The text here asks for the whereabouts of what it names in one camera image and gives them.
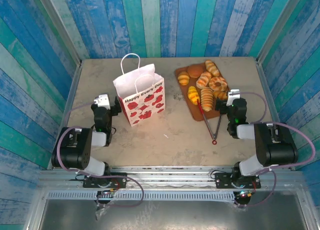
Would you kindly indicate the small golden bread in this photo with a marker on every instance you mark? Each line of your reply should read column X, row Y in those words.
column 220, row 94

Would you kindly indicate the large ribbed croissant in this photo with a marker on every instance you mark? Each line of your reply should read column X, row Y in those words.
column 207, row 99

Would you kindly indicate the red steel kitchen tongs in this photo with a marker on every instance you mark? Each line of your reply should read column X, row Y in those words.
column 200, row 107

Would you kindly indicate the white red printed paper bag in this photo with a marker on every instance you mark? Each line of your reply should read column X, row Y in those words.
column 145, row 105

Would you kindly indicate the striped bread roll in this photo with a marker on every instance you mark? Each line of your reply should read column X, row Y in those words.
column 212, row 68
column 203, row 80

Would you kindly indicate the yellow striped croissant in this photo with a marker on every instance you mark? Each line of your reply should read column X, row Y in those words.
column 193, row 95

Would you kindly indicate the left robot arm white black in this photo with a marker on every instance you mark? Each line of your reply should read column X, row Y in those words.
column 75, row 150

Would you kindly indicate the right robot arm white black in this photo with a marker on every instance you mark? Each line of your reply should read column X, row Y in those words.
column 275, row 147

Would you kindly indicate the brown wooden cutting board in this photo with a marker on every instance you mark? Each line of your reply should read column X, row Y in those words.
column 211, row 114

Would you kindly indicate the small circuit board with LEDs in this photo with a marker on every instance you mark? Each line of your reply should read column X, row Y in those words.
column 244, row 193
column 110, row 190

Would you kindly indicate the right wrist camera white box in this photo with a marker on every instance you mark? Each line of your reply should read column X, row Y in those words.
column 233, row 94

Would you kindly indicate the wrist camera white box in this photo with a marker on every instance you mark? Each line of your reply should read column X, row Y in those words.
column 233, row 94
column 102, row 101

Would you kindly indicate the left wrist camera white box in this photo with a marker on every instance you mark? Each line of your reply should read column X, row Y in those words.
column 102, row 101

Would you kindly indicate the aluminium table edge rail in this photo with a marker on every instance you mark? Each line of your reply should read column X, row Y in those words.
column 268, row 90
column 72, row 90

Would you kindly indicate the aluminium rail frame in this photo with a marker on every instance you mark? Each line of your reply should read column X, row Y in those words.
column 170, row 176

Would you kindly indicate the aluminium corner post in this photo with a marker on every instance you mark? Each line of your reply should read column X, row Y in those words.
column 279, row 28
column 59, row 28

